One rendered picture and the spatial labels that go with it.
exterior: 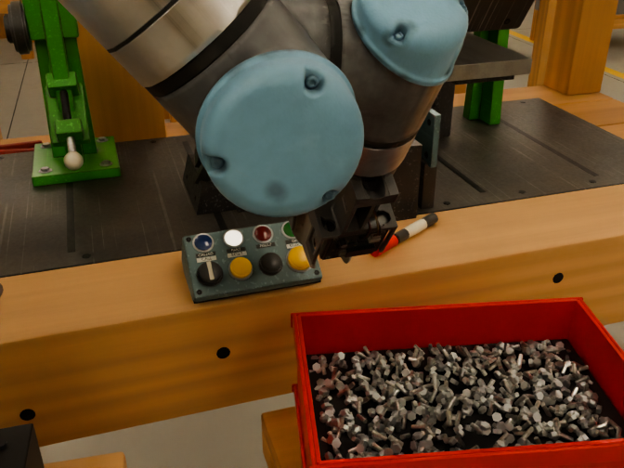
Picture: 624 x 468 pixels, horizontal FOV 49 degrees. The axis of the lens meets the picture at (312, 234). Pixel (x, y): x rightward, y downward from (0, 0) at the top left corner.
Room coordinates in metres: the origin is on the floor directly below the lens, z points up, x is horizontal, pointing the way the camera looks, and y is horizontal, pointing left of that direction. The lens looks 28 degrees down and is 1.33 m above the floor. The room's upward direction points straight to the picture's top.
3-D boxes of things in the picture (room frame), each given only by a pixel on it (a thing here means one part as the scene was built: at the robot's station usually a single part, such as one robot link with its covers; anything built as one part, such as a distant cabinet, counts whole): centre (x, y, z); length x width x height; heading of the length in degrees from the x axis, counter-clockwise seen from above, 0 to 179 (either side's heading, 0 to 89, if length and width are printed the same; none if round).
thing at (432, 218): (0.79, -0.12, 0.91); 0.13 x 0.02 x 0.02; 136
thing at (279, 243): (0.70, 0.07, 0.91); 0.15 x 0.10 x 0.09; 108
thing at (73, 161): (0.96, 0.36, 0.96); 0.06 x 0.03 x 0.06; 18
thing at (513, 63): (0.97, -0.12, 1.11); 0.39 x 0.16 x 0.03; 18
